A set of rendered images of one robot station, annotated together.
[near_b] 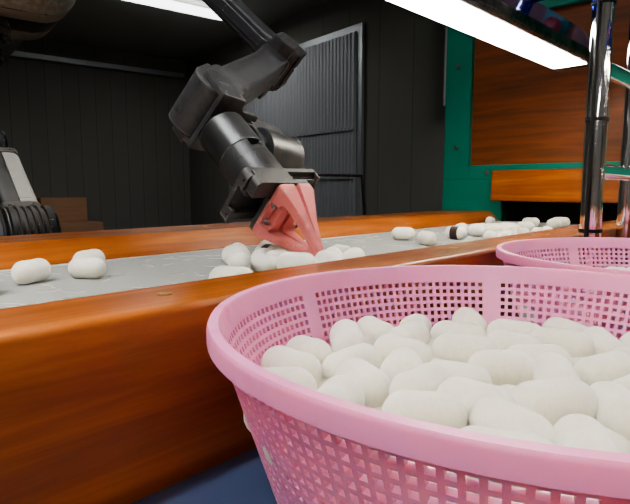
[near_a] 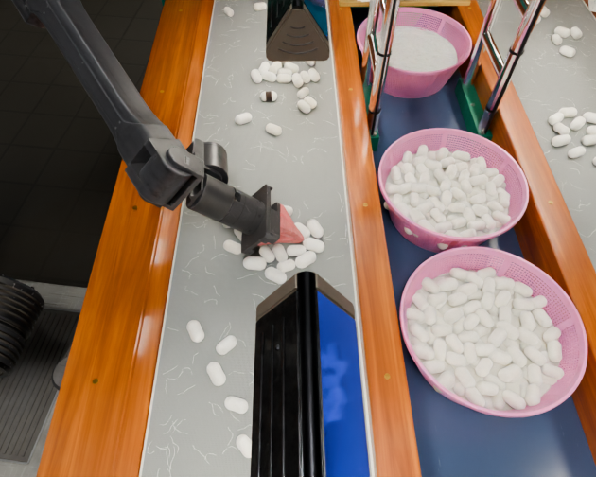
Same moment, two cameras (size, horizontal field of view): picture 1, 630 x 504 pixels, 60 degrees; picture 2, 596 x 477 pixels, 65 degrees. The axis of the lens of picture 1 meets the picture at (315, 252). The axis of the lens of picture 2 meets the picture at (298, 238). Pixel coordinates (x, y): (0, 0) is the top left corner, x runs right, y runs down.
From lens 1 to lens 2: 0.70 m
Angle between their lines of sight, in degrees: 60
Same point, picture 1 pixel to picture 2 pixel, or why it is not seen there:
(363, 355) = (445, 347)
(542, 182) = not seen: outside the picture
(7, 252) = (141, 364)
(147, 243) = (159, 272)
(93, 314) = (405, 411)
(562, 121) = not seen: outside the picture
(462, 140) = not seen: outside the picture
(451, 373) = (471, 341)
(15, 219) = not seen: outside the picture
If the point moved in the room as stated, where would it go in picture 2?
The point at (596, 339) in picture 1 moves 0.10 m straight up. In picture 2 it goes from (475, 281) to (497, 247)
